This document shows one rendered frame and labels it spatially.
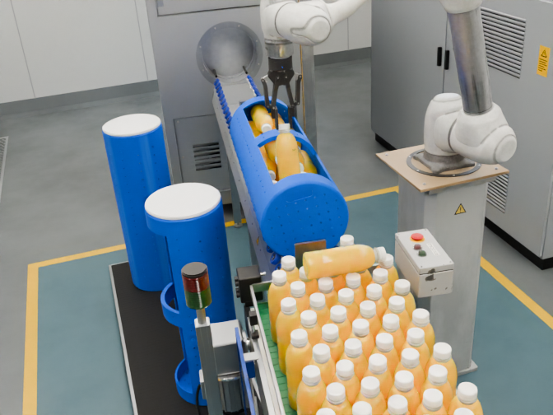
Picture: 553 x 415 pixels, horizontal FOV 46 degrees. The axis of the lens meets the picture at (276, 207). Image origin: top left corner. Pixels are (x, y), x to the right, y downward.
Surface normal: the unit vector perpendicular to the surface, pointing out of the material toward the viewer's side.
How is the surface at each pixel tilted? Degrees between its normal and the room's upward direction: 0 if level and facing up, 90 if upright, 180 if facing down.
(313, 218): 90
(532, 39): 90
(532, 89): 90
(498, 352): 0
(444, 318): 90
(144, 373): 0
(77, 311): 0
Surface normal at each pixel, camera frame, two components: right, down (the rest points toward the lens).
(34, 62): 0.31, 0.43
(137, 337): -0.07, -0.88
